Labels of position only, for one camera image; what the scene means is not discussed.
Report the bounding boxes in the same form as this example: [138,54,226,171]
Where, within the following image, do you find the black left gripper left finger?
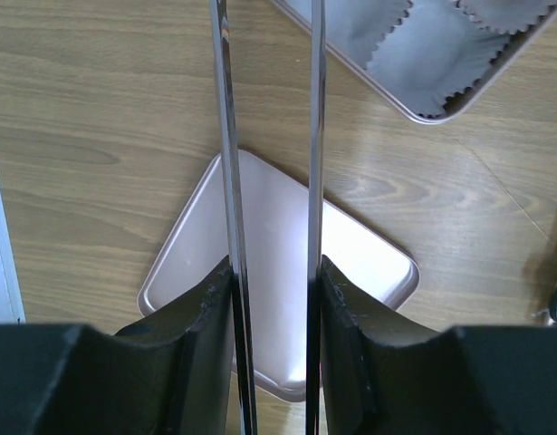
[0,260,234,434]

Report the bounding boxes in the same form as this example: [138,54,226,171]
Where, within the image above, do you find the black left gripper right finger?
[321,259,557,434]

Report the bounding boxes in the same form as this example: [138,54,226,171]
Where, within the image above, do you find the metal tongs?
[210,1,326,434]

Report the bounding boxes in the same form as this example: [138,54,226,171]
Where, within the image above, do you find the rose gold cookie tin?
[271,0,557,126]

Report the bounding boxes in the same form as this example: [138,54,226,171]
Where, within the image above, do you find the rose gold tin lid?
[138,151,419,402]

